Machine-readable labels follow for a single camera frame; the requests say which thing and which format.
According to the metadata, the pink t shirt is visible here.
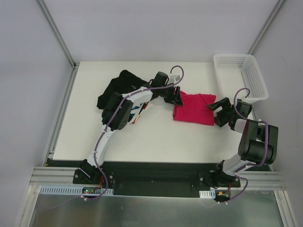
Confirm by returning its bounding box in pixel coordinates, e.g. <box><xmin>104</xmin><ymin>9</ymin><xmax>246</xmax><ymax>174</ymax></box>
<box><xmin>173</xmin><ymin>91</ymin><xmax>216</xmax><ymax>126</ymax></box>

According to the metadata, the white red shirt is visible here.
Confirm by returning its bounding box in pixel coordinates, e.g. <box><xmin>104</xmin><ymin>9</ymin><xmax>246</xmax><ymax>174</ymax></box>
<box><xmin>129</xmin><ymin>102</ymin><xmax>153</xmax><ymax>124</ymax></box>

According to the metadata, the black t shirt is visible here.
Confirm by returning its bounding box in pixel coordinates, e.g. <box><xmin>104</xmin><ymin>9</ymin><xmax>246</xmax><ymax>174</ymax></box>
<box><xmin>96</xmin><ymin>69</ymin><xmax>149</xmax><ymax>112</ymax></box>

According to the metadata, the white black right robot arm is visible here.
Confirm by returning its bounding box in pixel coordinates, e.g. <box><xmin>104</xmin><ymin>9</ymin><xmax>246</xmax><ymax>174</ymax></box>
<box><xmin>206</xmin><ymin>97</ymin><xmax>279</xmax><ymax>187</ymax></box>

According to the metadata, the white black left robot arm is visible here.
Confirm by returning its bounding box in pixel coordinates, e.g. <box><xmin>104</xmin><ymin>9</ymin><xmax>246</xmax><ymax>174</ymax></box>
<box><xmin>74</xmin><ymin>70</ymin><xmax>184</xmax><ymax>184</ymax></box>

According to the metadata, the white perforated plastic basket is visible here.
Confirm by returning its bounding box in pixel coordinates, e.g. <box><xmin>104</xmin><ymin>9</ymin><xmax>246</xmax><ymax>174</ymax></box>
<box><xmin>213</xmin><ymin>54</ymin><xmax>268</xmax><ymax>104</ymax></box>

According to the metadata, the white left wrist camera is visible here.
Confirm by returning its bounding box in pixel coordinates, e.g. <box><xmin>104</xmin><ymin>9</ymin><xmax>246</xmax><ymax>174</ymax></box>
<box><xmin>168</xmin><ymin>75</ymin><xmax>181</xmax><ymax>84</ymax></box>

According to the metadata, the white slotted cable duct right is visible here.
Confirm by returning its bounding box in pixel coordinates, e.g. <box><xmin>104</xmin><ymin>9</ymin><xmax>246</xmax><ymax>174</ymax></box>
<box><xmin>199</xmin><ymin>190</ymin><xmax>216</xmax><ymax>199</ymax></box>

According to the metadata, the white slotted cable duct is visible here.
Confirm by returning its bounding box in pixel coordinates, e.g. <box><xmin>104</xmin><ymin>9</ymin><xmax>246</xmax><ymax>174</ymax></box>
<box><xmin>40</xmin><ymin>186</ymin><xmax>114</xmax><ymax>197</ymax></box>
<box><xmin>199</xmin><ymin>190</ymin><xmax>216</xmax><ymax>199</ymax></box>

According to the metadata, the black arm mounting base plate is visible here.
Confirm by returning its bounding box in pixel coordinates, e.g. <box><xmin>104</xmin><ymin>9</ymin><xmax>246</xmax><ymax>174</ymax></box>
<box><xmin>46</xmin><ymin>160</ymin><xmax>241</xmax><ymax>198</ymax></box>

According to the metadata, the aluminium frame rail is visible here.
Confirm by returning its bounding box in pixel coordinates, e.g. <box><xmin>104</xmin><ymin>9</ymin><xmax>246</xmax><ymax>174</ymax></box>
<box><xmin>30</xmin><ymin>166</ymin><xmax>79</xmax><ymax>184</ymax></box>

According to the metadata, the white slotted cable duct left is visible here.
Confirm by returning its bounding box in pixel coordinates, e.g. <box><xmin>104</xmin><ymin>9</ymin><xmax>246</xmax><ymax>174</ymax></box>
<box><xmin>40</xmin><ymin>186</ymin><xmax>114</xmax><ymax>197</ymax></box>

